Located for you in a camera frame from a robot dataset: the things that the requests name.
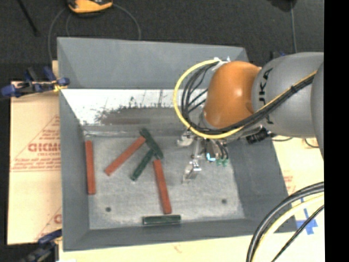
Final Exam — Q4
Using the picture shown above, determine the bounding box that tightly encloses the dark green flat block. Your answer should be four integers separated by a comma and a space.
139, 127, 165, 160
129, 148, 155, 182
142, 214, 182, 226

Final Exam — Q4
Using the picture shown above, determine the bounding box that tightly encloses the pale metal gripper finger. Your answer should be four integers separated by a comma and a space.
182, 161, 193, 184
190, 159, 203, 180

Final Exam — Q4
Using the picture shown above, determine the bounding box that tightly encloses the brown cardboard board, red print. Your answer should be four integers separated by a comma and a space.
6, 60, 64, 246

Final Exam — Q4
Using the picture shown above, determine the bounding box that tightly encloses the black cylinder on white bracket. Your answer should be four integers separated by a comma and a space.
237, 128, 273, 145

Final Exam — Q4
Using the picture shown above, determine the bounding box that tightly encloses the red-brown flat block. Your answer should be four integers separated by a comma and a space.
104, 135, 147, 177
152, 158, 173, 215
85, 140, 97, 195

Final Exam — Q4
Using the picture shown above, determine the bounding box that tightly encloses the grey metal bin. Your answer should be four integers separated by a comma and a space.
56, 37, 297, 251

